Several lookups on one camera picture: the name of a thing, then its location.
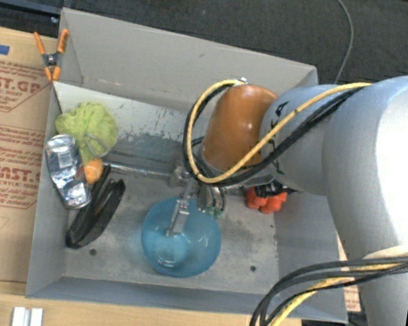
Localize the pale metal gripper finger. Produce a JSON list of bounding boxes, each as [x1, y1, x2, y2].
[[164, 196, 193, 242], [103, 153, 190, 190]]

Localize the clear blue bowl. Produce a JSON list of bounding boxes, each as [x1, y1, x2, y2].
[[134, 190, 229, 284]]

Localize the orange lumpy toy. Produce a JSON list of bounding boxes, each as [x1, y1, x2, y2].
[[243, 184, 289, 218]]

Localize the small orange fruit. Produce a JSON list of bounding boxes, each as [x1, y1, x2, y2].
[[80, 156, 107, 187]]

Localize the lime green cloth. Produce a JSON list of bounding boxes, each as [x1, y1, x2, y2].
[[49, 96, 124, 168]]

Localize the clear plastic bottle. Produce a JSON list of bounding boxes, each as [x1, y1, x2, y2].
[[36, 130, 102, 213]]

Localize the grey metal bin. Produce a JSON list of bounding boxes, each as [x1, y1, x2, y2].
[[16, 7, 391, 326]]

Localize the black strap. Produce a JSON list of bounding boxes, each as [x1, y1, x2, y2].
[[62, 159, 130, 256]]

